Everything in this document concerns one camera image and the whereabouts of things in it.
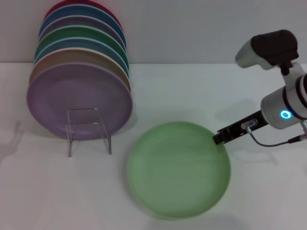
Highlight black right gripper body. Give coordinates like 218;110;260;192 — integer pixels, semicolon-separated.
216;109;269;145

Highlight light green plate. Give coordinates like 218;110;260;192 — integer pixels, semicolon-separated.
126;121;232;216

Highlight clear acrylic plate rack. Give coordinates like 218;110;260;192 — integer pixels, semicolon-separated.
65;107;113;158

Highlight lilac purple plate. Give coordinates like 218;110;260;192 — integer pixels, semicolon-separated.
26;61;134;141

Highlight beige plate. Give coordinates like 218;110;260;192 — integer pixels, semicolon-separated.
29;47;132;94

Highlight light blue plate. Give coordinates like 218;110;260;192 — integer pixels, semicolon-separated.
33;36;130;78

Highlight dark green plate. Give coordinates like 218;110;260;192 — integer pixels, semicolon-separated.
34;25;128;66

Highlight grey purple plate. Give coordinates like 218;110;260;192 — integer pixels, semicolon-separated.
38;15;127;51

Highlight teal blue plate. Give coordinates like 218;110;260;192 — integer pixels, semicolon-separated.
38;4;126;46

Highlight red plate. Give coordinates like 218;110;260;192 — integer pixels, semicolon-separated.
44;0;123;32

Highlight grey right gripper cable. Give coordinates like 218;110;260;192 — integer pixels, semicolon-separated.
241;119;307;147

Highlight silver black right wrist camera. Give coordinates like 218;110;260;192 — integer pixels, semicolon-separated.
235;29;299;71

